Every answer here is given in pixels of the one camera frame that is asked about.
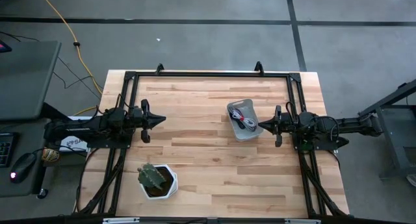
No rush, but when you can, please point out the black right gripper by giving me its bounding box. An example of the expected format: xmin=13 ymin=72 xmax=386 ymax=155
xmin=258 ymin=105 xmax=296 ymax=148

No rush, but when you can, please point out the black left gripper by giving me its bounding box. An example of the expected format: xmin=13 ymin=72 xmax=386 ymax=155
xmin=131 ymin=99 xmax=167 ymax=144

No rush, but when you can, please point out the white cable with red tie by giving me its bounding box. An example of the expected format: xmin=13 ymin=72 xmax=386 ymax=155
xmin=228 ymin=106 xmax=259 ymax=132

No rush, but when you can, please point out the grey plastic bin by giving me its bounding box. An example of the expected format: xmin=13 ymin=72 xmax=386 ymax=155
xmin=226 ymin=98 xmax=265 ymax=142

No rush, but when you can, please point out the green cactus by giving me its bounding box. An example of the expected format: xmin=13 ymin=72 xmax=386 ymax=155
xmin=136 ymin=162 xmax=167 ymax=191

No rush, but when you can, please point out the white hexagonal planter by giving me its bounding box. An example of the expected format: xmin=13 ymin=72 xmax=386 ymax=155
xmin=140 ymin=164 xmax=179 ymax=201

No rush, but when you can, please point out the brown round object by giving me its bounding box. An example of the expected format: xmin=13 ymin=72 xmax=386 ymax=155
xmin=40 ymin=147 xmax=60 ymax=164

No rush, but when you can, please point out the dark grey desk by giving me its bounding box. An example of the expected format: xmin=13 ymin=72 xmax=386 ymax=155
xmin=0 ymin=118 xmax=50 ymax=199

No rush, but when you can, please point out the dark grey metal table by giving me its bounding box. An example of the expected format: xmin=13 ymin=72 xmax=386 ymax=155
xmin=357 ymin=79 xmax=416 ymax=180

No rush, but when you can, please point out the grey desk top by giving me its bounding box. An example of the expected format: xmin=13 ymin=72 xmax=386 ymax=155
xmin=0 ymin=40 xmax=62 ymax=121

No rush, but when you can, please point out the black computer mouse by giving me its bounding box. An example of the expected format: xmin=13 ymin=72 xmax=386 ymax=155
xmin=8 ymin=152 xmax=38 ymax=184

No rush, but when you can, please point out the black backlit keyboard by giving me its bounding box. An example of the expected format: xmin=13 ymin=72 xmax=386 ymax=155
xmin=0 ymin=132 xmax=16 ymax=169

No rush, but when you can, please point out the small lit screen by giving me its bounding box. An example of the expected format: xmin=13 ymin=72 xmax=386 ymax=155
xmin=0 ymin=40 xmax=13 ymax=55

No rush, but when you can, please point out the black aluminium table frame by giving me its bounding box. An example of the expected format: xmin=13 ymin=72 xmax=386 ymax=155
xmin=71 ymin=60 xmax=351 ymax=220

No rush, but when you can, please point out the thin black floor cable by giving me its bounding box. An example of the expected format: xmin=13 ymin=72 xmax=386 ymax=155
xmin=0 ymin=30 xmax=102 ymax=100

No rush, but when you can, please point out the silver metal bracket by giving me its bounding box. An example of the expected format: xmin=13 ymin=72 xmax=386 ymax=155
xmin=284 ymin=218 xmax=322 ymax=224
xmin=102 ymin=217 xmax=141 ymax=224

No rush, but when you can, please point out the yellow extension cord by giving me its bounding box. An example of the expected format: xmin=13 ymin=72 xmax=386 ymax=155
xmin=36 ymin=0 xmax=105 ymax=118

